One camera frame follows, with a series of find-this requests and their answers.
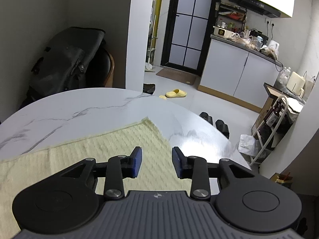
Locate yellow pipe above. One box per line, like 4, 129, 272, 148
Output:
152, 0, 165, 40

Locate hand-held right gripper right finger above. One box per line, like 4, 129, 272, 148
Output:
172, 146, 260, 201

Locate white trolley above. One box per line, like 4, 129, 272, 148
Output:
250, 95, 303, 166

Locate white plastic bag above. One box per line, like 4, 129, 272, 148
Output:
238, 134, 260, 156

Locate yellow towel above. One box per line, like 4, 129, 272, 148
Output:
0, 118, 200, 237

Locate white kettle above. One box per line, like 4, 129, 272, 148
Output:
268, 40, 280, 53

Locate white paper bag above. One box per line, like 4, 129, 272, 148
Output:
303, 71, 316, 100

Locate black spice rack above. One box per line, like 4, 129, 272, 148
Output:
216, 2, 247, 34

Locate brown door mat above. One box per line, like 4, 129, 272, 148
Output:
156, 68, 197, 85

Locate black glass panel door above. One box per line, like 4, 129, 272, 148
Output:
161, 0, 223, 76

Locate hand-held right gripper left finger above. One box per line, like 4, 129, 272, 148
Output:
60, 146, 143, 201

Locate brown chair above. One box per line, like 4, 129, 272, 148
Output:
86, 47, 115, 89

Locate yellow slipper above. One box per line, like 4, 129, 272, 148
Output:
166, 89, 187, 98

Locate white base cabinet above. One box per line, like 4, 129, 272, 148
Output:
198, 35, 283, 112

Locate black slipper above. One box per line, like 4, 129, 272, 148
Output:
216, 119, 230, 138
199, 112, 213, 125

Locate grey bag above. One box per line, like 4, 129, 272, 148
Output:
21, 26, 106, 110

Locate brown paper bag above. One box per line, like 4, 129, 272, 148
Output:
273, 172, 293, 188

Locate cream box appliance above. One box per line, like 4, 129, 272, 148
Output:
213, 27, 235, 39

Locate black range hood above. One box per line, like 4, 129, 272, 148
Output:
229, 0, 281, 18

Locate black trash bag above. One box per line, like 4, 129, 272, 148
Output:
143, 83, 156, 95

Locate white mop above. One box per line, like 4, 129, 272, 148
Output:
145, 15, 156, 71

